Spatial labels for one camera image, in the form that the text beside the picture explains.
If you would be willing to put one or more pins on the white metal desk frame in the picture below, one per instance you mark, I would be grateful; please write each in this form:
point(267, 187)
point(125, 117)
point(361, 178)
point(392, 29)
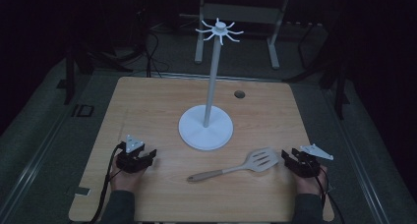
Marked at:
point(242, 12)

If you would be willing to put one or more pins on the person's left hand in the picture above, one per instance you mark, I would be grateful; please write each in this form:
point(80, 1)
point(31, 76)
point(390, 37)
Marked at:
point(126, 180)

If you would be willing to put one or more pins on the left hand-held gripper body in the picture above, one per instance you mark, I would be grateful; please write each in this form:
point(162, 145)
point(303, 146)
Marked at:
point(130, 161)

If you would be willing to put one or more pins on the white hook rack stand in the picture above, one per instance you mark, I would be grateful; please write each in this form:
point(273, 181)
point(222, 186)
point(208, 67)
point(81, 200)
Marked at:
point(206, 129)

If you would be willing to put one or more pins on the black metal stand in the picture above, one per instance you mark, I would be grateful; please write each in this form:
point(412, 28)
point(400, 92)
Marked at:
point(70, 63)
point(337, 80)

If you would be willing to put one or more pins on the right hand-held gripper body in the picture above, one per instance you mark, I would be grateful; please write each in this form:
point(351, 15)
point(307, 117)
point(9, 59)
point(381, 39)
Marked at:
point(309, 161)

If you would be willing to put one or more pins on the person's right hand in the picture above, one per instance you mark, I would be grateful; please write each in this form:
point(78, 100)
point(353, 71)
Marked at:
point(309, 184)

